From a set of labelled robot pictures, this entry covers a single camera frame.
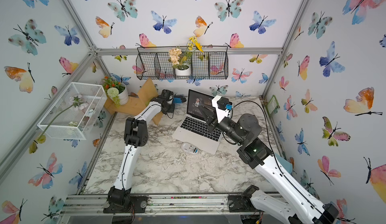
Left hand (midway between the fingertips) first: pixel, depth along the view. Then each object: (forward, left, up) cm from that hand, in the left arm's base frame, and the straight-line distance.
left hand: (171, 105), depth 113 cm
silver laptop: (-21, -16, -1) cm, 27 cm away
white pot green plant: (-6, +30, +21) cm, 37 cm away
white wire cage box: (-27, +40, +28) cm, 56 cm away
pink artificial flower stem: (-24, +38, +32) cm, 56 cm away
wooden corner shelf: (-3, +24, +6) cm, 25 cm away
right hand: (-38, -22, +43) cm, 61 cm away
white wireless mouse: (-35, -14, +1) cm, 38 cm away
